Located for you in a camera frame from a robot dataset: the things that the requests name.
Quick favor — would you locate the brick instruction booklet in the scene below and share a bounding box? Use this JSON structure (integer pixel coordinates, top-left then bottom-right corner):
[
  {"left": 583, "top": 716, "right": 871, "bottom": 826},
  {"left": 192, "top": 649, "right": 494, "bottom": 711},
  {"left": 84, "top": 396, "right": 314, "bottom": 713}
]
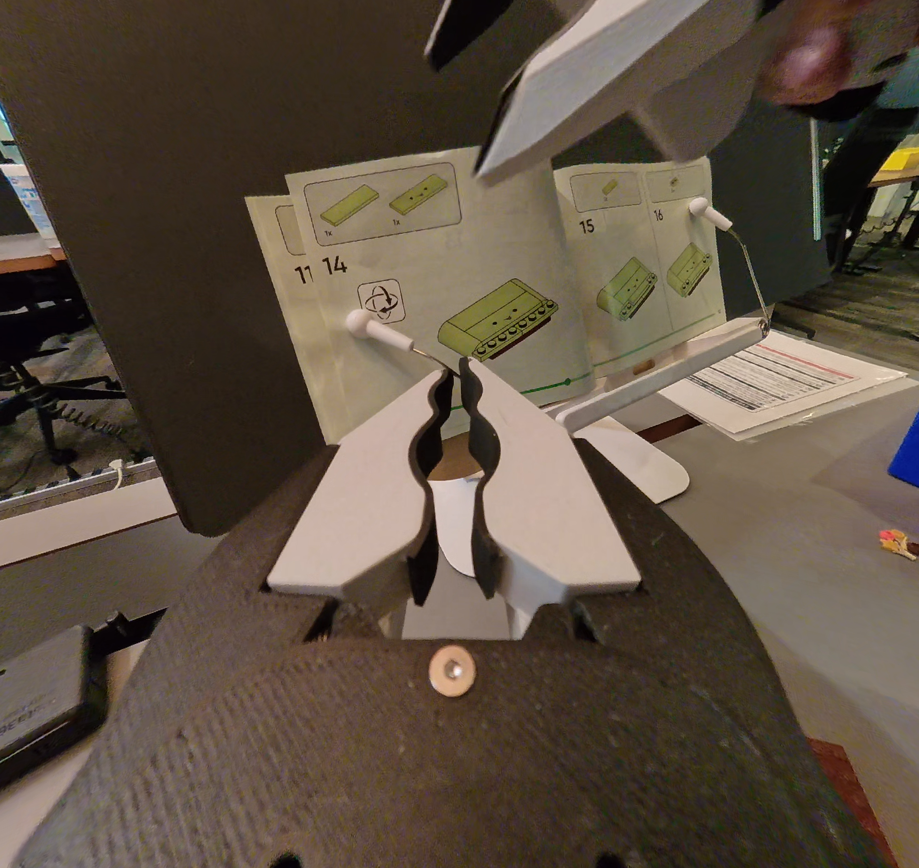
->
[{"left": 244, "top": 146, "right": 728, "bottom": 445}]

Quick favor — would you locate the white wire page clip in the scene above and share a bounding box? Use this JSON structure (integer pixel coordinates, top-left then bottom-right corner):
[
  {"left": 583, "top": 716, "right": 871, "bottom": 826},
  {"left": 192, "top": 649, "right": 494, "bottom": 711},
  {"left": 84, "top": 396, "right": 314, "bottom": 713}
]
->
[
  {"left": 346, "top": 308, "right": 460, "bottom": 381},
  {"left": 688, "top": 196, "right": 775, "bottom": 330}
]

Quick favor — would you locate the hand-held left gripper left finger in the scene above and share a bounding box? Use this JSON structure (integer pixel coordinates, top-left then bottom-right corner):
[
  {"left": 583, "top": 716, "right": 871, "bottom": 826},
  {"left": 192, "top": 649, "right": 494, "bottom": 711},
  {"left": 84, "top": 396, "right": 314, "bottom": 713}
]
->
[{"left": 267, "top": 369, "right": 460, "bottom": 607}]

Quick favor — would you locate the person's right hand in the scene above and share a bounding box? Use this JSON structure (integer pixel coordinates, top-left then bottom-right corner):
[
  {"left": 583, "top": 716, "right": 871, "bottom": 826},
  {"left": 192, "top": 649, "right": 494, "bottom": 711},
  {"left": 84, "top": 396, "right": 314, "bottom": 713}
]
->
[{"left": 757, "top": 0, "right": 919, "bottom": 109}]

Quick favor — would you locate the white stand base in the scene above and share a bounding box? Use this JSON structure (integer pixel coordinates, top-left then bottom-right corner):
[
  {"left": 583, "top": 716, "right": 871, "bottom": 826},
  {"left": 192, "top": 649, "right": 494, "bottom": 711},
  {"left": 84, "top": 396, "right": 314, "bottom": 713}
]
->
[{"left": 431, "top": 318, "right": 773, "bottom": 578}]

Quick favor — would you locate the blue bin with printed tag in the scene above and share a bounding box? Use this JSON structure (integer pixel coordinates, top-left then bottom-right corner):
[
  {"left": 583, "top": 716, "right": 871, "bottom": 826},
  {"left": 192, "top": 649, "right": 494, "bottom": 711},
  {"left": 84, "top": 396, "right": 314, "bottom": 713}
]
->
[{"left": 886, "top": 412, "right": 919, "bottom": 488}]

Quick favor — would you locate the flat black box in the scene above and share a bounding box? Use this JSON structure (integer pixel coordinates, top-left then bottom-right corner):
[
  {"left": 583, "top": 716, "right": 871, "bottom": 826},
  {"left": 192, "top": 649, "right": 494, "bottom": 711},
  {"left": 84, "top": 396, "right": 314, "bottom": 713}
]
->
[{"left": 0, "top": 609, "right": 166, "bottom": 786}]

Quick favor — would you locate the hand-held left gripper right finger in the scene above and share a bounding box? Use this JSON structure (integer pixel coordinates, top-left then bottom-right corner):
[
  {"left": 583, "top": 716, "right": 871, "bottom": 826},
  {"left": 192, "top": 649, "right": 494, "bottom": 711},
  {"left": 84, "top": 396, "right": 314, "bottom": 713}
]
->
[{"left": 458, "top": 358, "right": 642, "bottom": 639}]

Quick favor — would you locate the printed paper sheet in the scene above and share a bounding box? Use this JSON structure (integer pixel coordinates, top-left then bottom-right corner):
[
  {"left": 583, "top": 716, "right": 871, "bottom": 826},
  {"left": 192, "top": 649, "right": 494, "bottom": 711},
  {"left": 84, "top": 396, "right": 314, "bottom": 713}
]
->
[{"left": 657, "top": 329, "right": 909, "bottom": 441}]

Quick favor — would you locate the coiled black cable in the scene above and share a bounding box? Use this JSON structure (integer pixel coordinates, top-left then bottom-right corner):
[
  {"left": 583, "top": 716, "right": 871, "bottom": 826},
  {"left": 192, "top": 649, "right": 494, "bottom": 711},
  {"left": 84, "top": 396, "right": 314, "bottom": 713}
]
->
[{"left": 43, "top": 394, "right": 137, "bottom": 445}]

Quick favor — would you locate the black office chair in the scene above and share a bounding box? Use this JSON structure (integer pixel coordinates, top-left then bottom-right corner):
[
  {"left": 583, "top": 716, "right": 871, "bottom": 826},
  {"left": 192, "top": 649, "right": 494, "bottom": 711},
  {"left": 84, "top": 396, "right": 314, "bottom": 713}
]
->
[{"left": 0, "top": 293, "right": 145, "bottom": 481}]

